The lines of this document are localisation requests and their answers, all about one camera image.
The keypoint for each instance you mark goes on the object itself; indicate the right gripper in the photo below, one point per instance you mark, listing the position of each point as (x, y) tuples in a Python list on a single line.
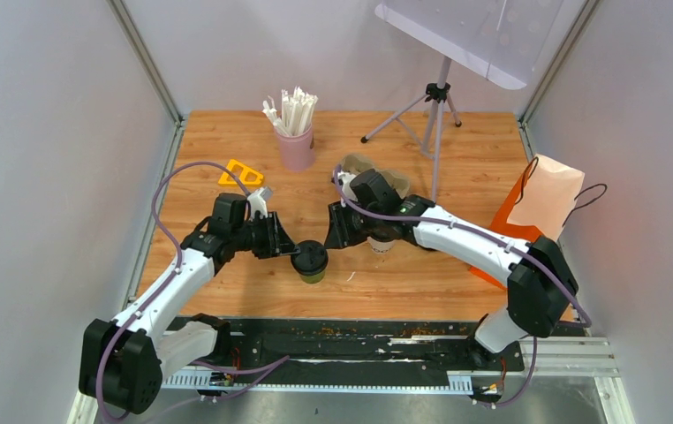
[(339, 236)]

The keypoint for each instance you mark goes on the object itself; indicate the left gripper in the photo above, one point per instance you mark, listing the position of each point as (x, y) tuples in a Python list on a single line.
[(279, 242)]

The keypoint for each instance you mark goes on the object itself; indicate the white paper cup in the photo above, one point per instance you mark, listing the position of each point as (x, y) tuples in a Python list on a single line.
[(380, 246)]

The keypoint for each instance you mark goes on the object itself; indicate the orange paper bag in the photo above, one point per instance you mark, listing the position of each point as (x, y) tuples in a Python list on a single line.
[(541, 201)]

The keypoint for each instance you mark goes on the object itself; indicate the green paper cup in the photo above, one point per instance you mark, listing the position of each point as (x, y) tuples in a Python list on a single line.
[(314, 278)]

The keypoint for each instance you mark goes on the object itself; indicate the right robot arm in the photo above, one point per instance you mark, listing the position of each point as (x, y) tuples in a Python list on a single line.
[(537, 278)]

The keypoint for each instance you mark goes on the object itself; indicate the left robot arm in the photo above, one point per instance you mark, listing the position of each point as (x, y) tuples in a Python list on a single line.
[(124, 361)]

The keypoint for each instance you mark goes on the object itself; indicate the pulp cup carrier tray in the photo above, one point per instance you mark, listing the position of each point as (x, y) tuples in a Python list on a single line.
[(357, 163)]

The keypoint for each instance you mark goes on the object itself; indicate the pink straw holder cup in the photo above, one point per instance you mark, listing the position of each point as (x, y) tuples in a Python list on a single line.
[(297, 152)]

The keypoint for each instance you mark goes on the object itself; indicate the yellow triangular plastic piece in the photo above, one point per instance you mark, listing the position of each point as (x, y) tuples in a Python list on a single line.
[(248, 176)]

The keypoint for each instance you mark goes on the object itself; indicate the wrapped straws bundle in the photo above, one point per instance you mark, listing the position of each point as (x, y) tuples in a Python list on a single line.
[(293, 116)]

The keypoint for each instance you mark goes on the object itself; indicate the grey tripod stand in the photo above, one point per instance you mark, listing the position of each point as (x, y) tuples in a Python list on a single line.
[(437, 95)]

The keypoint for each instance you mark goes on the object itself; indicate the white board on tripod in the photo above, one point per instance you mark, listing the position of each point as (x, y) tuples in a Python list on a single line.
[(500, 40)]

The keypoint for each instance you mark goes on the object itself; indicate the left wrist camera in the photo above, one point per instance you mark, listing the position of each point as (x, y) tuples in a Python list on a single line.
[(257, 202)]

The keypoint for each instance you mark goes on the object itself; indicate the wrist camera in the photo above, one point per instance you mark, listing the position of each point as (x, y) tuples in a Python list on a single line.
[(257, 202), (343, 179)]

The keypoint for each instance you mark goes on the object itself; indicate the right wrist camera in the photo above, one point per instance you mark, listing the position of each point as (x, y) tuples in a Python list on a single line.
[(343, 179)]

